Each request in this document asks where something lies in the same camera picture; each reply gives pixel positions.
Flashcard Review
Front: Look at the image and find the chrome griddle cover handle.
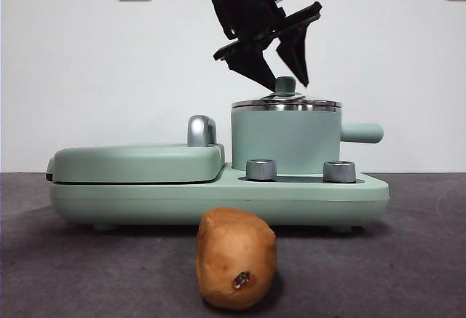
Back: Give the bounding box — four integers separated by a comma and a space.
186, 114, 219, 148

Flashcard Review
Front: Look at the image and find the mint green griddle cover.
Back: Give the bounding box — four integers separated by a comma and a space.
46, 143, 226, 185

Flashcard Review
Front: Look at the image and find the glass pot lid green knob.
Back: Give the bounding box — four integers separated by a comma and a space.
232, 76, 342, 112

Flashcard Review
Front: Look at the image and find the mint green steamer pot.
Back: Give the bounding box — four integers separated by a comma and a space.
230, 106, 384, 172

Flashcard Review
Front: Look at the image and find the mint green breakfast machine base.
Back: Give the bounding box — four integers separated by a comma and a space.
50, 161, 390, 233

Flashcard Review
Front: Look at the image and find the silver control knob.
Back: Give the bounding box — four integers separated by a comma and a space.
322, 160, 357, 183
245, 159, 278, 181

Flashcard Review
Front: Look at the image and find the brown potato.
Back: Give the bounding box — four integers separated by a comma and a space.
195, 207, 277, 311

